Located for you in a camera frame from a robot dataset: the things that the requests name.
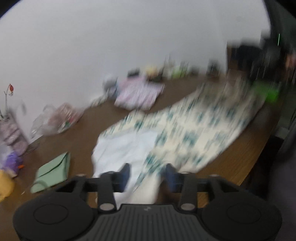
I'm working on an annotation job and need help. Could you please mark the brown wooden cabinet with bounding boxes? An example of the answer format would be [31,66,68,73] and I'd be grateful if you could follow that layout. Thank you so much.
[227,46,252,75]

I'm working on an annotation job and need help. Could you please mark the cream cloth with green flowers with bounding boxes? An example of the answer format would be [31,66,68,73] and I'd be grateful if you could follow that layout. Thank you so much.
[91,77,265,205]

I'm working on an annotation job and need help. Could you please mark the yellow pink note stack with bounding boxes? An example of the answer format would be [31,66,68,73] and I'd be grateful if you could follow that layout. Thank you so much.
[146,66,160,78]

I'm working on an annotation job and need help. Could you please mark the light green fabric pouch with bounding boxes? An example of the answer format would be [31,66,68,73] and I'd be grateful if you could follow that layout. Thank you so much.
[31,152,71,194]

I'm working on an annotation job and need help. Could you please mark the clear plastic bag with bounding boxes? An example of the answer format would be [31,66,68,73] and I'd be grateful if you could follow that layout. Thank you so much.
[31,103,84,138]

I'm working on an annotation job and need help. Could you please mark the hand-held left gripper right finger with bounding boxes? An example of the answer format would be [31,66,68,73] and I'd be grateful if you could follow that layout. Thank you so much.
[166,163,240,211]

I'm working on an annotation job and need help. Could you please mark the black hair clips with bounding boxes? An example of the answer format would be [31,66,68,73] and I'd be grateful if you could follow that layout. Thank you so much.
[26,142,40,154]

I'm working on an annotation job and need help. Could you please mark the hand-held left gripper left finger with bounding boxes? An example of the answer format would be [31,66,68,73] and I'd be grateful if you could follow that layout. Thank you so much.
[55,163,130,211]

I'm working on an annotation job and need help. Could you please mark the bright green object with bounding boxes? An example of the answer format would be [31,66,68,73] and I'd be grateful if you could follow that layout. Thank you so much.
[251,80,281,103]

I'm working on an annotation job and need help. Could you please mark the pink knitted vase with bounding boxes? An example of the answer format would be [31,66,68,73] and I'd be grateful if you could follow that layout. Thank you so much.
[0,115,28,154]

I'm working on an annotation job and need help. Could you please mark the purple tissue pack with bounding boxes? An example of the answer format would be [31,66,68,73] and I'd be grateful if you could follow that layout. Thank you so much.
[3,151,23,178]

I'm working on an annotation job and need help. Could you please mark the pink ruffled floral garment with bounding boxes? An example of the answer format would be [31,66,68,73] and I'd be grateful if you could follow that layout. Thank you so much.
[114,77,165,110]

